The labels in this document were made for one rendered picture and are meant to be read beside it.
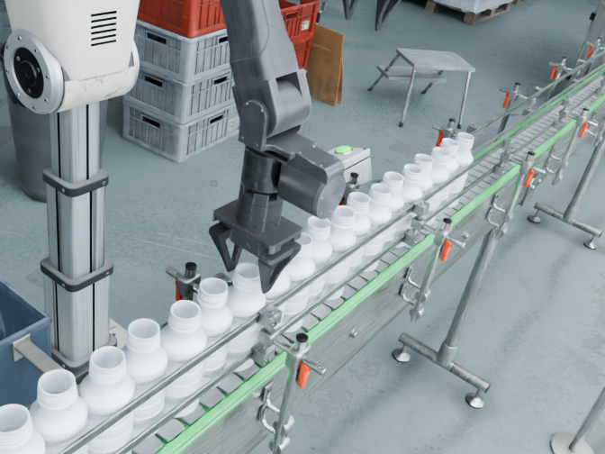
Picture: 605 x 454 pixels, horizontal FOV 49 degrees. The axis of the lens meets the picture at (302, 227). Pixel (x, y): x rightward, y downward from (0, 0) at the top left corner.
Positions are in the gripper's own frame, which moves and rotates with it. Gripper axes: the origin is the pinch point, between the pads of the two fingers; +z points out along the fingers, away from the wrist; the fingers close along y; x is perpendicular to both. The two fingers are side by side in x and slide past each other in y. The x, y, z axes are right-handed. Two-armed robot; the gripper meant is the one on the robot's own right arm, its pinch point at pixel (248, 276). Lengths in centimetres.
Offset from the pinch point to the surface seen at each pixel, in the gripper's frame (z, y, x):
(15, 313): 25.2, -38.7, -10.9
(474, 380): 106, 11, 129
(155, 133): 103, -191, 166
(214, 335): 5.0, 1.5, -7.7
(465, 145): 0, 1, 70
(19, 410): -0.4, -0.6, -34.2
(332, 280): 10.8, 1.7, 21.4
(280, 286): 3.2, 2.1, 5.0
